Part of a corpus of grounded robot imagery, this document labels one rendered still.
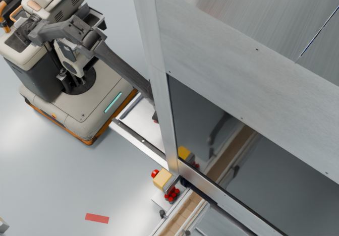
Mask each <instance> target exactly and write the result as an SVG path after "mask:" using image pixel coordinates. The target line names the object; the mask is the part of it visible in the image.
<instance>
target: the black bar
mask: <svg viewBox="0 0 339 236"><path fill-rule="evenodd" d="M111 120H112V121H113V122H114V123H115V124H117V125H118V126H119V127H121V128H122V129H123V130H125V131H126V132H127V133H129V134H130V135H131V136H133V137H134V138H135V139H137V140H138V141H139V142H141V143H142V144H143V145H145V146H146V147H148V148H149V149H150V150H152V151H153V152H154V153H156V154H157V155H158V156H160V157H161V158H162V159H164V160H165V161H166V162H167V160H166V155H164V154H163V153H162V152H160V151H159V150H158V149H156V148H155V147H154V146H152V145H151V144H150V143H148V142H147V141H145V140H144V139H143V138H141V137H140V136H139V135H137V134H136V133H135V132H133V131H132V130H131V129H129V128H128V127H127V126H125V125H124V124H122V123H121V122H120V121H119V120H117V119H116V118H115V117H113V118H112V119H111Z"/></svg>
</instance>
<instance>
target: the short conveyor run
mask: <svg viewBox="0 0 339 236"><path fill-rule="evenodd" d="M210 207H211V204H210V203H209V202H207V201H206V200H205V199H203V198H202V197H201V196H199V195H198V194H197V193H195V192H194V191H193V190H192V189H190V188H189V187H187V188H186V189H185V190H184V192H183V193H182V194H181V196H180V197H179V198H178V199H177V201H176V202H175V203H174V205H173V206H172V207H171V209H170V210H169V211H168V212H167V214H165V211H164V210H160V211H159V213H160V217H161V221H160V222H159V224H158V225H157V226H156V228H155V229H154V230H153V231H152V233H151V234H150V235H149V236H191V233H192V232H193V231H194V229H195V228H196V227H197V225H198V224H199V223H200V221H201V220H202V219H203V217H204V216H205V215H206V213H207V212H208V211H209V210H210Z"/></svg>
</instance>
